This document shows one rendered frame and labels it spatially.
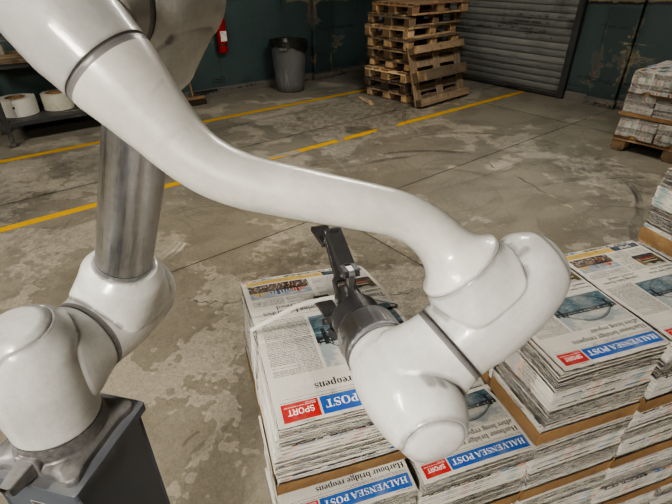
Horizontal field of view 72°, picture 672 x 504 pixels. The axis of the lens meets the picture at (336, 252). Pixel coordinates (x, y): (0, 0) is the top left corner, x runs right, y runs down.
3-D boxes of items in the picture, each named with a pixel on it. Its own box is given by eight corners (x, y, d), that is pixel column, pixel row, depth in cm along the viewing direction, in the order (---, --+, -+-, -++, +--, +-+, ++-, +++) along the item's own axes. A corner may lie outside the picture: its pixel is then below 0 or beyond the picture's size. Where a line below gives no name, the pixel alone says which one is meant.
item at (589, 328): (464, 275, 122) (464, 272, 122) (553, 257, 130) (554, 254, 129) (561, 375, 93) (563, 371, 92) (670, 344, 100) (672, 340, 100)
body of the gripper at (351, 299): (339, 309, 63) (319, 276, 71) (339, 358, 67) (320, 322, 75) (389, 299, 65) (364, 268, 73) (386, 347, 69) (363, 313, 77)
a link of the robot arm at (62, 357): (-18, 437, 81) (-77, 343, 69) (66, 364, 95) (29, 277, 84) (54, 465, 76) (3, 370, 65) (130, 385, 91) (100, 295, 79)
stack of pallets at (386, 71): (413, 81, 809) (420, -3, 740) (459, 91, 751) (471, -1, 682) (360, 94, 732) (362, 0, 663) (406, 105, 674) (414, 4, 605)
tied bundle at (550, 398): (448, 338, 135) (460, 273, 123) (533, 318, 143) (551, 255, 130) (534, 448, 104) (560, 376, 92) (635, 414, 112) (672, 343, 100)
